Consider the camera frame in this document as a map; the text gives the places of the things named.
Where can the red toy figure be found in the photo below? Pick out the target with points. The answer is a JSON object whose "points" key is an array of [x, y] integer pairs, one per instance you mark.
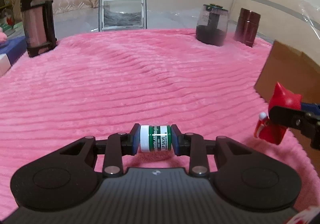
{"points": [[282, 99]]}

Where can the silver picture frame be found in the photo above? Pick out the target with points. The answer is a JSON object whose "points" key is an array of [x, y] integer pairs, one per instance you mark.
{"points": [[122, 14]]}

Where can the blue and white box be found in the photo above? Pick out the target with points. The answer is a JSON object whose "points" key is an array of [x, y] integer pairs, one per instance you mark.
{"points": [[12, 49]]}

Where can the dark red canister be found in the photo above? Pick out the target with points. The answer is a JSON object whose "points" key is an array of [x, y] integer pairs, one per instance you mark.
{"points": [[246, 26]]}

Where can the dark glass jar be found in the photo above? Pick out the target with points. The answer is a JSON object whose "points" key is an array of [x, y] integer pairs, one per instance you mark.
{"points": [[211, 31]]}

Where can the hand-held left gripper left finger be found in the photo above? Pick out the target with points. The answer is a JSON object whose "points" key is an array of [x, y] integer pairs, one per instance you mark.
{"points": [[135, 139]]}

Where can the pink ribbed fleece blanket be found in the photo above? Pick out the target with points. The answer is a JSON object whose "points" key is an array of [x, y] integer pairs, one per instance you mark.
{"points": [[125, 76]]}

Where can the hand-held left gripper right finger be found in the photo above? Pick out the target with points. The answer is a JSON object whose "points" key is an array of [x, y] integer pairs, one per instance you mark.
{"points": [[175, 139]]}

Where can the pink thermos flask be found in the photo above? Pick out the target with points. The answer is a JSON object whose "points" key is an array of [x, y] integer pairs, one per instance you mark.
{"points": [[37, 19]]}

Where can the brown cardboard box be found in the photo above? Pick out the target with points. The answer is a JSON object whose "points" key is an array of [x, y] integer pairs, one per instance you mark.
{"points": [[287, 64]]}

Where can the clear plastic sheet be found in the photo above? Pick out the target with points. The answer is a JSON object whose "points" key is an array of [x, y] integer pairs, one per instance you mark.
{"points": [[287, 2]]}

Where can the green lip balm jar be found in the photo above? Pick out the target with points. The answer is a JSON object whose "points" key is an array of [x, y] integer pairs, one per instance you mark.
{"points": [[157, 138]]}

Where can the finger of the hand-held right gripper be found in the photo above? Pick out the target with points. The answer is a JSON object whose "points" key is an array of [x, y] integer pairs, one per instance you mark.
{"points": [[311, 108], [285, 115]]}

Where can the cluttered wooden shelf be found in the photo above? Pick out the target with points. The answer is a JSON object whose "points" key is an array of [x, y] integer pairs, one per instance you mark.
{"points": [[7, 9]]}

